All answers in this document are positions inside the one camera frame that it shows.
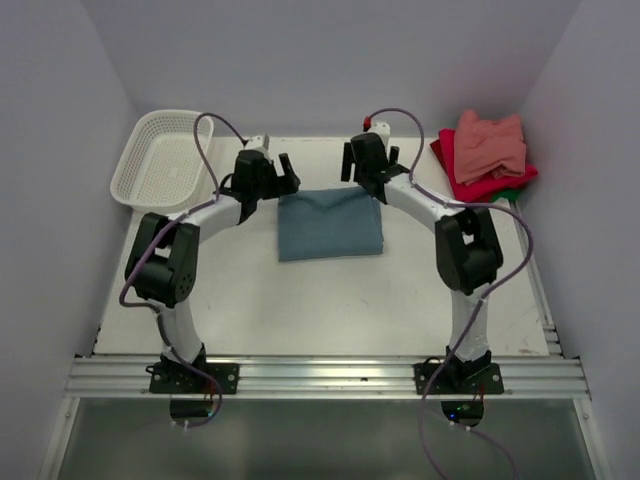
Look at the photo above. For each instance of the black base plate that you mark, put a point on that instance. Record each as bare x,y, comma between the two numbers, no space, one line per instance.
487,381
173,378

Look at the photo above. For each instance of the white plastic basket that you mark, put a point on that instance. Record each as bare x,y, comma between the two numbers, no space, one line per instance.
160,169

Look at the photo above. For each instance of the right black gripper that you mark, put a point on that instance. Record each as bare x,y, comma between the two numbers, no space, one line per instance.
349,155

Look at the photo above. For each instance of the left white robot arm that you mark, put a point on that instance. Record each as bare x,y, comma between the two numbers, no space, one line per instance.
161,270

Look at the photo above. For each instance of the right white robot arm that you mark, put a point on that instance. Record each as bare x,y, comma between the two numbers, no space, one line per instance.
467,253

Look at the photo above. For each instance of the folded salmon pink shirt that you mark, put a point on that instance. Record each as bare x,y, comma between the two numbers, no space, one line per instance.
494,147

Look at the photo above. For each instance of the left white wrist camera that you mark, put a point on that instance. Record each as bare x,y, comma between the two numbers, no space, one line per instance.
259,143

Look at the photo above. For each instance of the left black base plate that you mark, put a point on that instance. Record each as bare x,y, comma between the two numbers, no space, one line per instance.
173,378

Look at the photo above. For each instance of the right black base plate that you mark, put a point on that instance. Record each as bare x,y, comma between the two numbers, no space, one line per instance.
487,381

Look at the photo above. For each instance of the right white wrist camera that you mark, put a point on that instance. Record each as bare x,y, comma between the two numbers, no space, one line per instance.
380,128

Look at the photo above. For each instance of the folded red shirt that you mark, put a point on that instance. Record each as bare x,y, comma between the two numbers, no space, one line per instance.
482,190

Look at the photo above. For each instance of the folded green shirt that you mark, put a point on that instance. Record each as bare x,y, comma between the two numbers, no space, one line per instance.
510,195

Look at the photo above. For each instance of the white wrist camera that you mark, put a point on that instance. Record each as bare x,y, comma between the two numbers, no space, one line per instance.
259,143
380,128

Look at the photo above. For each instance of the aluminium rail frame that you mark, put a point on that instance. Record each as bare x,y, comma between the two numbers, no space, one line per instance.
352,328

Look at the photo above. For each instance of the blue-grey t shirt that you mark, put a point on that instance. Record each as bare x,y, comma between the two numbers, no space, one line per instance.
332,223

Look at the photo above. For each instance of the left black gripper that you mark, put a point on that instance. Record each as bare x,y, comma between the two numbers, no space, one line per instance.
282,185

